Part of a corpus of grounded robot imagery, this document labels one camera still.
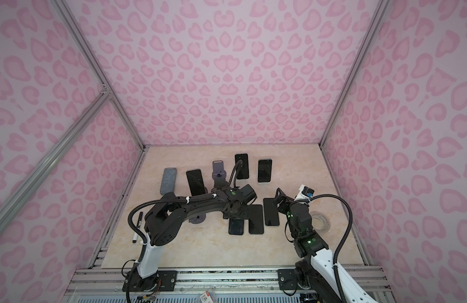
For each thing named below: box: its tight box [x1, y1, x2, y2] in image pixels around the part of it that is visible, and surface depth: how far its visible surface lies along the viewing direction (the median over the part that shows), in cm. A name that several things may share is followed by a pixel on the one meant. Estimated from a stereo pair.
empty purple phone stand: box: [212, 160, 227, 180], surface depth 102 cm
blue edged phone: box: [248, 204, 264, 235], surface depth 90 cm
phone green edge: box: [228, 217, 245, 236], surface depth 87 cm
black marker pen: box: [132, 211, 144, 244], surface depth 90 cm
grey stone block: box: [159, 167, 178, 196], surface depth 103 cm
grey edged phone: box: [263, 197, 280, 226], surface depth 92 cm
